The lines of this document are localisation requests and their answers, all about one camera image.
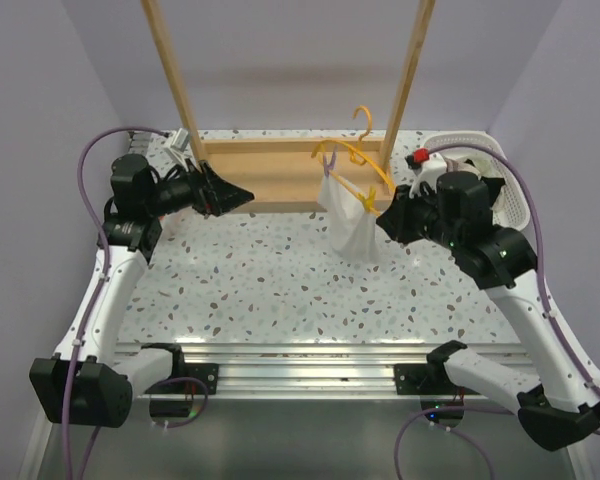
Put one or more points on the purple clothespin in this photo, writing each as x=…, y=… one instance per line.
x=328, y=163

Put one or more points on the white underwear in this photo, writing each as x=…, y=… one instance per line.
x=352, y=229

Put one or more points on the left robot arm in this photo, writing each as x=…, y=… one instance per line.
x=80, y=384

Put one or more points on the white clothespin tray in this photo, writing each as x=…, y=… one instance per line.
x=172, y=223

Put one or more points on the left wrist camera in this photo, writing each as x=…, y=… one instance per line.
x=176, y=144

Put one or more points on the wooden hanging rack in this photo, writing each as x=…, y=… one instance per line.
x=280, y=172

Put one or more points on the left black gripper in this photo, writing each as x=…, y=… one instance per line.
x=211, y=194

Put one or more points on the clothes in basket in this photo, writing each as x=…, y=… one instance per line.
x=485, y=171

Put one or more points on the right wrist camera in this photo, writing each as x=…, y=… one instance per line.
x=427, y=167

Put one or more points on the aluminium mounting rail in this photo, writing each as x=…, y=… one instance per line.
x=305, y=371

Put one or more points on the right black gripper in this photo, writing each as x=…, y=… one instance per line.
x=395, y=220

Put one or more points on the white laundry basket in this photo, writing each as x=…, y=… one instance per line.
x=516, y=213

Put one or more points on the orange plastic hanger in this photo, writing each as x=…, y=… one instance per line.
x=355, y=156

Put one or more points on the yellow clothespin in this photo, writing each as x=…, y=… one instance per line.
x=368, y=201

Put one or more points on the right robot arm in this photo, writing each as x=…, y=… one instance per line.
x=557, y=406

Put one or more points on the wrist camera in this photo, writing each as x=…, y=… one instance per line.
x=176, y=144
x=427, y=167

